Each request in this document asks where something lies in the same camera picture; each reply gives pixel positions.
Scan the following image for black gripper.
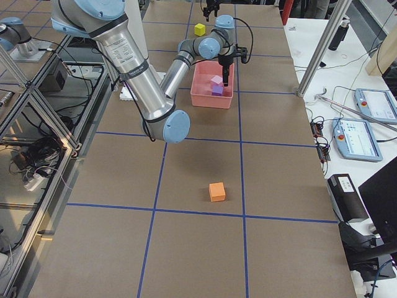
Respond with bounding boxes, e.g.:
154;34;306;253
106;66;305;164
203;0;220;20
218;45;249;87

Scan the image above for light pink foam block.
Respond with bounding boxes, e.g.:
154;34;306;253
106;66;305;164
210;75;223;86

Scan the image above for yellow foam block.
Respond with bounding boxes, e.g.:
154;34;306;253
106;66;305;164
194;23;206;37

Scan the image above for dark purple foam block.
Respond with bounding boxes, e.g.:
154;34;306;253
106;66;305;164
212;86;224;96

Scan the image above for orange foam block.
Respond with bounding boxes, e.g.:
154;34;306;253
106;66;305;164
208;182;226;202

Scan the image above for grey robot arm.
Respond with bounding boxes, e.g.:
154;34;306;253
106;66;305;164
51;1;249;143

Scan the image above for pink plastic bin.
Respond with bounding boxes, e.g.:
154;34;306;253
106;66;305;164
190;61;234;109

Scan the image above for small circuit board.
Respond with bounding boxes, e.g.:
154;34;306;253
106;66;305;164
310;120;331;163

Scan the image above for black water bottle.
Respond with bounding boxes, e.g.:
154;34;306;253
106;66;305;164
328;19;350;51

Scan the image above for near blue teach pendant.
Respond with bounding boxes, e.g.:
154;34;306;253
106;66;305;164
332;117;383;162

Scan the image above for blue teach pendant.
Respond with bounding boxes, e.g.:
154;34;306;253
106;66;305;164
332;117;383;162
354;88;396;125

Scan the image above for far blue teach pendant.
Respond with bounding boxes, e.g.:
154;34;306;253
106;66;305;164
354;88;396;125

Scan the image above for black box white label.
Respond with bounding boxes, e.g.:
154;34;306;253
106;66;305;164
327;174;369;224

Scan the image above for white power strip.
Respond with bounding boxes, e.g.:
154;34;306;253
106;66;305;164
24;173;44;191

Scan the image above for black monitor with stand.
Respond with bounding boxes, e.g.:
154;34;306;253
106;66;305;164
339;159;396;282

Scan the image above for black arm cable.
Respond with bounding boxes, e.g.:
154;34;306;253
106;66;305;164
231;17;255;65

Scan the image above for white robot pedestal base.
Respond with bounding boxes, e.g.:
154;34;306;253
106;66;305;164
118;0;167;102

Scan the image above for aluminium frame post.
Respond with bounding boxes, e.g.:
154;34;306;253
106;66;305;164
296;0;352;97

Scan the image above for black box under frame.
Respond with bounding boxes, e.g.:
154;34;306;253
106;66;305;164
39;59;68;92

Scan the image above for aluminium frame rack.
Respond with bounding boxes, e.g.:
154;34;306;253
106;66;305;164
1;36;111;297

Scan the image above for tangled black cables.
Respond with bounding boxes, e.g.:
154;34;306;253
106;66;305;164
9;114;78;187

